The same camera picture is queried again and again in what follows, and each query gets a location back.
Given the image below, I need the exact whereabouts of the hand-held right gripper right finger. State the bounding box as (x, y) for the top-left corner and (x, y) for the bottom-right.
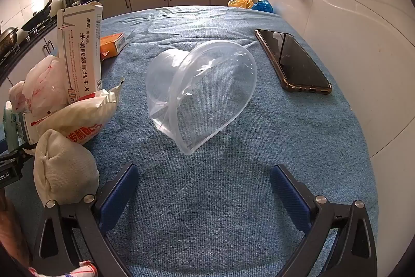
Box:
(270, 164), (378, 277)

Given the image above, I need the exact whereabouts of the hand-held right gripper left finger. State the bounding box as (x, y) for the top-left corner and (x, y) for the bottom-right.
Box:
(32, 162), (141, 277)

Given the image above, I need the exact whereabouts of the clear plastic cup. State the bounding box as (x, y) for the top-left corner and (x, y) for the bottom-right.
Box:
(145, 39), (258, 157)

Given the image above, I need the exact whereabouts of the orange cardboard box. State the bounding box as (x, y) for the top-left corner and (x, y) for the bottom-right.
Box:
(100, 32), (126, 61)

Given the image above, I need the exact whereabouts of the person's left forearm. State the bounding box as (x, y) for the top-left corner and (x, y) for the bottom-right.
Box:
(0, 190), (33, 268)

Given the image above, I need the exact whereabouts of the pale green box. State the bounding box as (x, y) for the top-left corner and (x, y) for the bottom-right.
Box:
(3, 101), (28, 148)

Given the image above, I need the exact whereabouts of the white cloth pouch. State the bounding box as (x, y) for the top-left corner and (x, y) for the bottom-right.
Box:
(33, 129), (100, 206)

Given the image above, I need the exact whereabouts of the blue tablecloth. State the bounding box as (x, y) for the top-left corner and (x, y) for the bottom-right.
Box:
(6, 5), (380, 277)

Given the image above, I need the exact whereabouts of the red white patterned cloth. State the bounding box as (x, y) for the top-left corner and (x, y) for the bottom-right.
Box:
(29, 260), (98, 277)

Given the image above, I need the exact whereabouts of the white plastic bag red print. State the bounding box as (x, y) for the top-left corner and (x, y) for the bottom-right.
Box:
(8, 55), (70, 118)

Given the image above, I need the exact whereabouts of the white snack packet red print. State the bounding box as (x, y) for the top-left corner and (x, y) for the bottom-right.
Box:
(23, 77), (125, 146)

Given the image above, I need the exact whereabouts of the steel lidded pan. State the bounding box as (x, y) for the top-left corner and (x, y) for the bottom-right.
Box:
(0, 26), (18, 53)

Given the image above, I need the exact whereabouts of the white medicine box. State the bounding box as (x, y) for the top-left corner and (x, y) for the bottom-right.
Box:
(57, 1), (103, 104)

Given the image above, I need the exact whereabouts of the black smartphone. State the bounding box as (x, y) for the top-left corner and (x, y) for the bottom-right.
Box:
(254, 29), (333, 94)

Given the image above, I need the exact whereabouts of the black wok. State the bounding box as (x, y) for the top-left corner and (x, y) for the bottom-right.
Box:
(21, 0), (56, 31)

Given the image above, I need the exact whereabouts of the blue plastic bag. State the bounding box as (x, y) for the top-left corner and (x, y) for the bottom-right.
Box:
(251, 0), (274, 13)

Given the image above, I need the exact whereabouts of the yellow plastic bag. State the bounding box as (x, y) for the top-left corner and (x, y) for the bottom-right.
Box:
(227, 0), (254, 9)

